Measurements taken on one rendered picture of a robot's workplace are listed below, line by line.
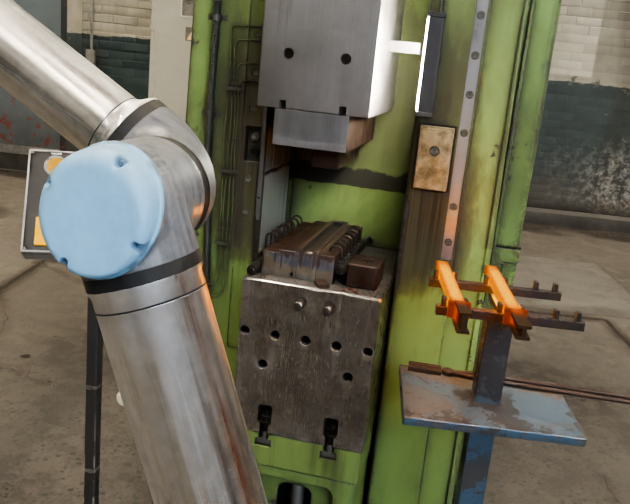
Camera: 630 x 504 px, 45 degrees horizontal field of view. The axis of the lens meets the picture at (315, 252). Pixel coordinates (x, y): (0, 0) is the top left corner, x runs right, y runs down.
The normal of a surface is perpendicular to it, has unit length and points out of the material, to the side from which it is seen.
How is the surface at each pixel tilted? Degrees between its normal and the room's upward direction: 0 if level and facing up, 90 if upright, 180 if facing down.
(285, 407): 90
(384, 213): 90
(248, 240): 90
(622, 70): 91
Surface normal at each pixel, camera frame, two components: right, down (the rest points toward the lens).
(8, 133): -0.05, 0.25
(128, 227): -0.27, 0.10
